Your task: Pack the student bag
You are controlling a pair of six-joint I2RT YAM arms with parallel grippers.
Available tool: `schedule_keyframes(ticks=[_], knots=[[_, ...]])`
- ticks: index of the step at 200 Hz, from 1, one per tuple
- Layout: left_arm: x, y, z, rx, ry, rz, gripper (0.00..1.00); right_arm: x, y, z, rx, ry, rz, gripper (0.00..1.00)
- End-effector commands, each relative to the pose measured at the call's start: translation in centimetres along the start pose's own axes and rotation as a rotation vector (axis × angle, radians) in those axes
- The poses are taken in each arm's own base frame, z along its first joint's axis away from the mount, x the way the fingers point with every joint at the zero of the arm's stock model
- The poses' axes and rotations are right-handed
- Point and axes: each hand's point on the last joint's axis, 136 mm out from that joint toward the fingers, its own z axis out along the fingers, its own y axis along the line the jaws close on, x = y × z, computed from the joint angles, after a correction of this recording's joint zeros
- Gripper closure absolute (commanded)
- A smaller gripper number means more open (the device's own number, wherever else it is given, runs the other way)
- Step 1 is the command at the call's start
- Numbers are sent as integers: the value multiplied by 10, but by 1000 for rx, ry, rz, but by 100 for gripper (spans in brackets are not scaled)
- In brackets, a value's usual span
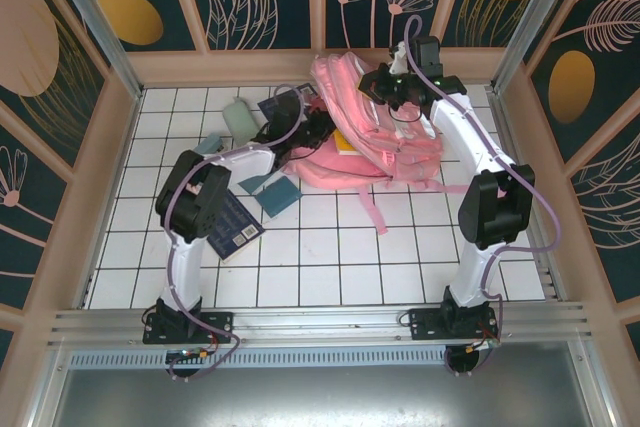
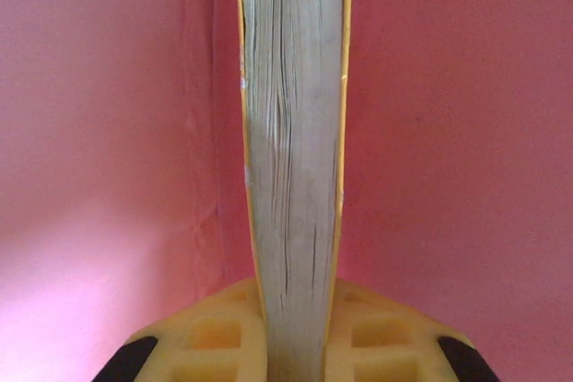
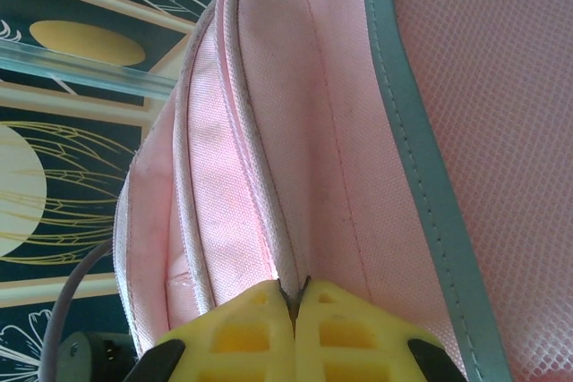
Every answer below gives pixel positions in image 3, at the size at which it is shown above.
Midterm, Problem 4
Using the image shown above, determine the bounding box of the dark wall panel single flower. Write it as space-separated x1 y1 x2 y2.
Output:
0 296 131 382

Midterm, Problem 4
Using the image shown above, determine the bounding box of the aluminium frame post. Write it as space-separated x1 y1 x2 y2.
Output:
0 39 178 99

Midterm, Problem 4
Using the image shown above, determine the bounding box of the dark wall panel yellow oval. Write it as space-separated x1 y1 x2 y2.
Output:
0 0 198 110

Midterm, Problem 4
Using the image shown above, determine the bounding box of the pink student backpack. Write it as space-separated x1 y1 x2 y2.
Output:
111 0 573 382

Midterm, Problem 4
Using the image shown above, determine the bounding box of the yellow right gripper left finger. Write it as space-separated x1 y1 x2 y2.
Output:
154 280 297 382

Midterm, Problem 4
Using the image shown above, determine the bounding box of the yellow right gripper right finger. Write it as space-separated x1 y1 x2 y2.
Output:
295 277 433 382

